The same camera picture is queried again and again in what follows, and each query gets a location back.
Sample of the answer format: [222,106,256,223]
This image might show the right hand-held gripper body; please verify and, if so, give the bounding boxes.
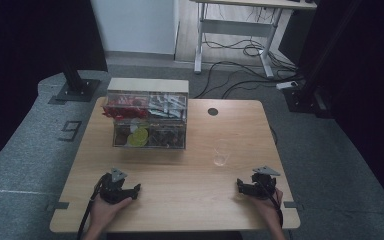
[250,165,281,201]

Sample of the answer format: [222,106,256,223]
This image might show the white cabinet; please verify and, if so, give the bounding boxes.
[90,0,180,56]

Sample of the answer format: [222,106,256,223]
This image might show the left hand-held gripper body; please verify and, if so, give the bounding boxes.
[98,167,132,205]

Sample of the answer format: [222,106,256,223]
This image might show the black stand with base plate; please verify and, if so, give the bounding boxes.
[55,49,102,103]

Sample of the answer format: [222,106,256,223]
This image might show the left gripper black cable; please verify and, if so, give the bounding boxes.
[76,174,110,240]

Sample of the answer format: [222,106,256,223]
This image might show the clear drawer organizer box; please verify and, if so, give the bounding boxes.
[102,77,190,150]

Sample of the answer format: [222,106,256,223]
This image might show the white metal-frame desk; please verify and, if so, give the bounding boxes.
[189,0,318,80]

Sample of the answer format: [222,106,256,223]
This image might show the person's left hand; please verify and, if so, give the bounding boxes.
[88,195,133,232]

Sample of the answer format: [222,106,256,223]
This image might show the white power strip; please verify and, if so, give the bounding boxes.
[275,80,300,91]

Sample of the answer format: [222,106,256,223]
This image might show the pile of silver packets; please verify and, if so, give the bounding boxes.
[148,94,187,120]

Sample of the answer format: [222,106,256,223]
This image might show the black metal stand frame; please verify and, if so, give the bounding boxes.
[280,0,363,120]

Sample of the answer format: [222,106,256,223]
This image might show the clear plastic cup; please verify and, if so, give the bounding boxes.
[212,133,236,167]

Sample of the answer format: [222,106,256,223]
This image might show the yellow-green round slices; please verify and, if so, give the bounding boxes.
[126,127,150,147]

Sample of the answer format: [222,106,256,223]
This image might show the black floor cables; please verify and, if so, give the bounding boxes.
[193,31,305,100]

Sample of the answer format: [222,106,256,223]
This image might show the black tape strip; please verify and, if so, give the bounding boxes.
[45,201,71,212]
[282,200,304,211]

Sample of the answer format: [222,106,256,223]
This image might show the pile of red packets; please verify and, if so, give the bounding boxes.
[102,94,150,121]

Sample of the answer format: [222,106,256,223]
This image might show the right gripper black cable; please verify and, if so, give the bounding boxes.
[259,181,285,229]

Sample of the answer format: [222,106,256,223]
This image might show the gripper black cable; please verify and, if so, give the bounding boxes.
[76,174,110,240]
[259,181,285,229]

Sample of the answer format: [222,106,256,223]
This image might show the pile of dark dried pieces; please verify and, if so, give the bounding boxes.
[149,124,185,148]

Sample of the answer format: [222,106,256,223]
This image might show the person's right hand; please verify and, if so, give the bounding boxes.
[245,187,285,222]

